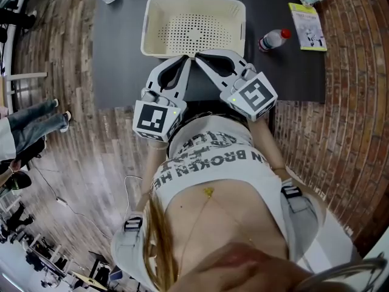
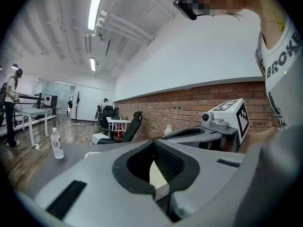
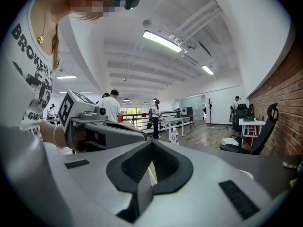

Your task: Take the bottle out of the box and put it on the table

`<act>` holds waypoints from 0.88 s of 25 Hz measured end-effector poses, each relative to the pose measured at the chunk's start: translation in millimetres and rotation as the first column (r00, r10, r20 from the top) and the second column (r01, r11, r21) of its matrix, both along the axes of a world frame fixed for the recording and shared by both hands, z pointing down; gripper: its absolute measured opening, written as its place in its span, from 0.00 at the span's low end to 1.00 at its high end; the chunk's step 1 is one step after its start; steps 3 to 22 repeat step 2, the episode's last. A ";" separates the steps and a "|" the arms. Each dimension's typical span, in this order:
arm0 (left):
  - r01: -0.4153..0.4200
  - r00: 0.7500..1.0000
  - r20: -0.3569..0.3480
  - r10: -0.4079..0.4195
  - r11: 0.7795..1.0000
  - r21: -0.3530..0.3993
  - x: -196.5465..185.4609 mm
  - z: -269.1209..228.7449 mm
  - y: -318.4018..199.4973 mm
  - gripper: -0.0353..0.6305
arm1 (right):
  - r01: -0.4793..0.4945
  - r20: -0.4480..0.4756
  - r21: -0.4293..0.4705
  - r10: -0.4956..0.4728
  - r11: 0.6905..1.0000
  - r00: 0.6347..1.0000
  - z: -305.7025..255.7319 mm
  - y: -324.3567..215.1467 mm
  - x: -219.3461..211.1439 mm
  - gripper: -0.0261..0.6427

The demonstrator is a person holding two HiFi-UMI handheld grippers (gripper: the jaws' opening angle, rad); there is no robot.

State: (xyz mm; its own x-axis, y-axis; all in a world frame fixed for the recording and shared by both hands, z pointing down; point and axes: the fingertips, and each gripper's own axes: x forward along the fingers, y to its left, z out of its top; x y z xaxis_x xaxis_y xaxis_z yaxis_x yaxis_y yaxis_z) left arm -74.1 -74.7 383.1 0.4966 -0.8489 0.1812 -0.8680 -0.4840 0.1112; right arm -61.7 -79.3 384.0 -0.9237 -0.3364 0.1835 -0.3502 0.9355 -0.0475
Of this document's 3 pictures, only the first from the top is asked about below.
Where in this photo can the white floor power adapter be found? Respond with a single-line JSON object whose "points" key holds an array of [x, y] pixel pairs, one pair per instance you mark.
{"points": [[62, 202]]}

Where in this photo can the person's white printed shirt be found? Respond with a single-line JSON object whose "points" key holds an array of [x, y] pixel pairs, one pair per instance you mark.
{"points": [[212, 166]]}

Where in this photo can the person's right forearm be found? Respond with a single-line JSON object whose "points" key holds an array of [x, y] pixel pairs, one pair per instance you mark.
{"points": [[269, 144]]}

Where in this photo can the red-capped white bottle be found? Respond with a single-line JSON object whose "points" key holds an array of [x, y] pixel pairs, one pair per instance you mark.
{"points": [[272, 40]]}

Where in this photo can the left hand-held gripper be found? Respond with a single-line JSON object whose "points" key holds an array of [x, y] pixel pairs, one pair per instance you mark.
{"points": [[152, 120]]}

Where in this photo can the yellow-green booklet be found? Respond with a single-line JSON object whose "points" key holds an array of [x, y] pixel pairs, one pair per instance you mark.
{"points": [[308, 27]]}

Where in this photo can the person's left forearm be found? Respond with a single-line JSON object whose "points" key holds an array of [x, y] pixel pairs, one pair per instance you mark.
{"points": [[153, 169]]}

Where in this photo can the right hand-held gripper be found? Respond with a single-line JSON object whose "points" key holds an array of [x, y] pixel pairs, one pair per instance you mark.
{"points": [[253, 97]]}

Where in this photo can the wooden desk with white legs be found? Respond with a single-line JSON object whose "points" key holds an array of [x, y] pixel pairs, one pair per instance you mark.
{"points": [[27, 75]]}

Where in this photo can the dark grey table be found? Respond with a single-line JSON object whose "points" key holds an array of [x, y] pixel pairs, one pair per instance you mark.
{"points": [[121, 56]]}

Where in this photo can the cream perforated plastic basket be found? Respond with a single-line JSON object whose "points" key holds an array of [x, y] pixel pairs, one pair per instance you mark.
{"points": [[158, 11]]}

